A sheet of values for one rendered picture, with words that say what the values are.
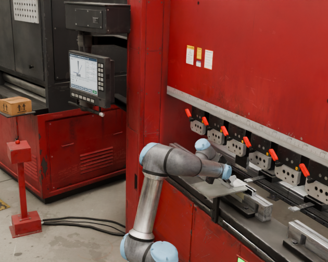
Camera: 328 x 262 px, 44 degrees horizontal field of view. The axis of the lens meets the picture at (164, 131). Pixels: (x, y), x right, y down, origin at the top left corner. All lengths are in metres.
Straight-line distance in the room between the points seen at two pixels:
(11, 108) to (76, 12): 1.09
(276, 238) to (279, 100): 0.69
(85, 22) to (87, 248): 1.82
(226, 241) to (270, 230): 0.29
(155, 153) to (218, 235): 0.89
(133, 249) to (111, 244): 1.78
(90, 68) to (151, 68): 0.44
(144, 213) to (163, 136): 1.34
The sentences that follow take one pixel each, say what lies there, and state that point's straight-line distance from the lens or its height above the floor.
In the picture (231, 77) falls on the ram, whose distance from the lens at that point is 2.31.
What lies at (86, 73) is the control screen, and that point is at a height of 1.46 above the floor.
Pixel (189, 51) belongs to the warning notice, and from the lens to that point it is 2.66.
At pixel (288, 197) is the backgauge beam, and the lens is 2.50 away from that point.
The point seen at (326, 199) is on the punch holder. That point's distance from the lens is 1.93.
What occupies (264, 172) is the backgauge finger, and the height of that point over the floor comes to 1.02.
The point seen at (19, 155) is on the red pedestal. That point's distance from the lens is 3.49.
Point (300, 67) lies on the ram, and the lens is 1.93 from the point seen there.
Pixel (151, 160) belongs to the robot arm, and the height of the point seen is 1.34.
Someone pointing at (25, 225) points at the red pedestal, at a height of 0.09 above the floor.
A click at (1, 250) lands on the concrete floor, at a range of 3.69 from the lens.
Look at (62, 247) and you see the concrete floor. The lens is 3.60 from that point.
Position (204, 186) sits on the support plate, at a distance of 2.32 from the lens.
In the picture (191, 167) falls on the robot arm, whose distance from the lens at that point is 1.71.
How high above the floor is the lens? 2.01
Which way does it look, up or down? 18 degrees down
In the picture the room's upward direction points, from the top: 2 degrees clockwise
